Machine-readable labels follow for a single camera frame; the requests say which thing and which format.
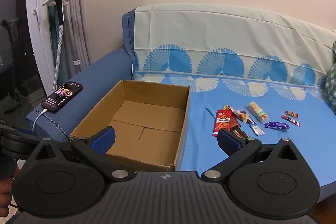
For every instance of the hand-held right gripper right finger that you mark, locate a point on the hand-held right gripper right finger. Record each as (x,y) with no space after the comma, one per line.
(231,144)

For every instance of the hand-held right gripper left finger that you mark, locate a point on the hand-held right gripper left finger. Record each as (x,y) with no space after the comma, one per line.
(102,141)

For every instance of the yellow snack packet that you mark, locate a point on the yellow snack packet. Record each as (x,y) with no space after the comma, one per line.
(242,116)

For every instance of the purple snack packet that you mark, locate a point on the purple snack packet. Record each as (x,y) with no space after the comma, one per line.
(275,125)

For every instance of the brown cardboard box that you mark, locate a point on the brown cardboard box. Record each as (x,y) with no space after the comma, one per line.
(147,113)

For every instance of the person's left hand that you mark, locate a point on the person's left hand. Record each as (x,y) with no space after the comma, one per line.
(5,192)

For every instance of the colourful striped snack packet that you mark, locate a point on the colourful striped snack packet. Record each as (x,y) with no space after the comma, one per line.
(229,108)

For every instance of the light blue strip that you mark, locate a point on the light blue strip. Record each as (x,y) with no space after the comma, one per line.
(210,112)

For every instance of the clear green label snack packet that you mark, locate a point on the clear green label snack packet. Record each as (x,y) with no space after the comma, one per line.
(258,111)

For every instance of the black smartphone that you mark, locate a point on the black smartphone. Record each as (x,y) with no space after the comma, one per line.
(61,96)

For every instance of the small red candy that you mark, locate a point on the small red candy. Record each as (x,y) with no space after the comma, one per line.
(292,114)
(291,121)

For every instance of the blue sofa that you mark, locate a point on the blue sofa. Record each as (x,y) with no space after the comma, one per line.
(99,74)

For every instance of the white curtain clip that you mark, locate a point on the white curtain clip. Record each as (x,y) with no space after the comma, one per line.
(76,61)

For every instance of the printed sofa cover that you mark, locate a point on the printed sofa cover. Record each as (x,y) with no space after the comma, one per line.
(262,37)

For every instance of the grey curtain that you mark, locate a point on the grey curtain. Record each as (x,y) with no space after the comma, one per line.
(76,29)

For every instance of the black garment steamer head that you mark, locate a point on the black garment steamer head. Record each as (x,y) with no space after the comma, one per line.
(59,3)

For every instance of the white door frame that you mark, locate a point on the white door frame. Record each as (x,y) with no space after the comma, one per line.
(36,29)

